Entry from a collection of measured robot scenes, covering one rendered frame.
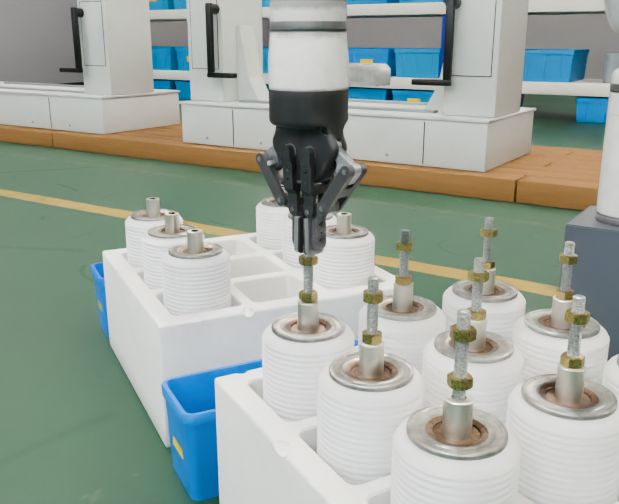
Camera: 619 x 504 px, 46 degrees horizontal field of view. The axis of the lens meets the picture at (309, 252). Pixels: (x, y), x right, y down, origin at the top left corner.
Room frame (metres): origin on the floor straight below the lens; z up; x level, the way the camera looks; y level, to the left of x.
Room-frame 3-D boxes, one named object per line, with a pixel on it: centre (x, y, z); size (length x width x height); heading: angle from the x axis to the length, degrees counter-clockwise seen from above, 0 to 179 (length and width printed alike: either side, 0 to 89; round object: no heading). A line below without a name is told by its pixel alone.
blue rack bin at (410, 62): (5.83, -0.94, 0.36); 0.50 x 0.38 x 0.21; 146
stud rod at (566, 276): (0.70, -0.26, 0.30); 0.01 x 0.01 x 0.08
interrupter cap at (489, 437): (0.49, -0.11, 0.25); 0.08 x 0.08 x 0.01
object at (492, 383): (0.65, -0.16, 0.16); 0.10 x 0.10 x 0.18
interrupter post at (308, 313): (0.70, 0.00, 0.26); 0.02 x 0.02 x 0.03
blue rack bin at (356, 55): (6.05, -0.58, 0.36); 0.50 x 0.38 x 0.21; 148
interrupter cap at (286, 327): (0.70, 0.00, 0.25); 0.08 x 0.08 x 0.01
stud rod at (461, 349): (0.49, -0.11, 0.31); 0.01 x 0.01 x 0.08
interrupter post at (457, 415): (0.49, -0.11, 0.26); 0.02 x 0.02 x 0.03
